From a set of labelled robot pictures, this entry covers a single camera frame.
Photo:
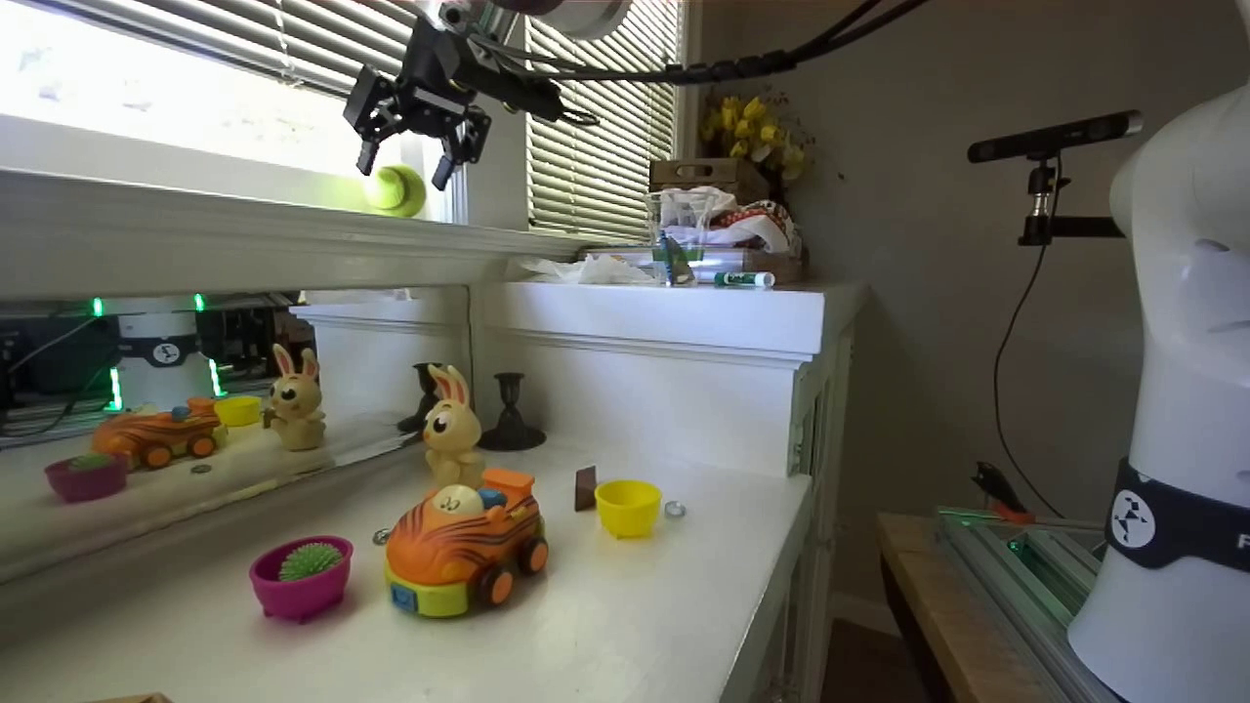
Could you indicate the yellow cup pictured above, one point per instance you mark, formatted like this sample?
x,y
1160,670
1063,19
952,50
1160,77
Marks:
x,y
625,511

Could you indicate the green spiky ball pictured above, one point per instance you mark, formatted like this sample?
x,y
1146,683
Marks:
x,y
309,564

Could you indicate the yellow flowers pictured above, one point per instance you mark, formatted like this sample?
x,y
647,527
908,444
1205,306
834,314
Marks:
x,y
757,131

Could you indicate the wall mirror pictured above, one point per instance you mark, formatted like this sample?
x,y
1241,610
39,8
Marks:
x,y
366,377

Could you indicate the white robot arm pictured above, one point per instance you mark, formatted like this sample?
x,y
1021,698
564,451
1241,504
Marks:
x,y
1175,326

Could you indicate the red white packet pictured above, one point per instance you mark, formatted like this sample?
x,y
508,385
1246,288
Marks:
x,y
757,227

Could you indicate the wooden table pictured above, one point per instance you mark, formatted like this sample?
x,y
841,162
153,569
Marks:
x,y
940,599

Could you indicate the green aluminium rail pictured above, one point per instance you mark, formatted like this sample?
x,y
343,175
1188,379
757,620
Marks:
x,y
1028,571

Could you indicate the brown wooden block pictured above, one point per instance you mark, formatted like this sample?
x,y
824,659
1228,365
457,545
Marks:
x,y
585,491

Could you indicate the white window blind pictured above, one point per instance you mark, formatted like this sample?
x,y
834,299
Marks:
x,y
236,45
608,144

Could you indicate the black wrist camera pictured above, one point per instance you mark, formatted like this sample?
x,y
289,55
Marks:
x,y
530,90

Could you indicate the pink plastic bowl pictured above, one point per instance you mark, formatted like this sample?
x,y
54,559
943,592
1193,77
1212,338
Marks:
x,y
298,602

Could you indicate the yellow-green tennis ball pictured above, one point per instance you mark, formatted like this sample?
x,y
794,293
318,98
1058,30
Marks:
x,y
396,195

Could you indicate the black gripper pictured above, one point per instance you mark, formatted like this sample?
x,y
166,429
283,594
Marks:
x,y
436,80

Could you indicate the white crumpled cloth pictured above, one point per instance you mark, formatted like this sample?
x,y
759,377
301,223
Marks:
x,y
586,273

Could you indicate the orange toy car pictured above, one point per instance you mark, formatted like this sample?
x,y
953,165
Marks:
x,y
456,554

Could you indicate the cardboard box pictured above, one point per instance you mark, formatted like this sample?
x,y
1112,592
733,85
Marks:
x,y
698,175

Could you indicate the white counter cabinet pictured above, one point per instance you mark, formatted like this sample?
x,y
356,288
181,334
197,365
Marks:
x,y
767,394

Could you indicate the clear plastic bag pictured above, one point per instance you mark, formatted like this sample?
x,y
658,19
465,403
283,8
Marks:
x,y
688,208

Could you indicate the black camera on stand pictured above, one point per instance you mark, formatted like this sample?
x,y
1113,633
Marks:
x,y
1058,139

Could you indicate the yellow toy bunny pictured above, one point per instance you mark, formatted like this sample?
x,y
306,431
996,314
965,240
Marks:
x,y
449,431

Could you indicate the black candle holder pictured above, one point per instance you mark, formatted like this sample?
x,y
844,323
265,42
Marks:
x,y
513,431

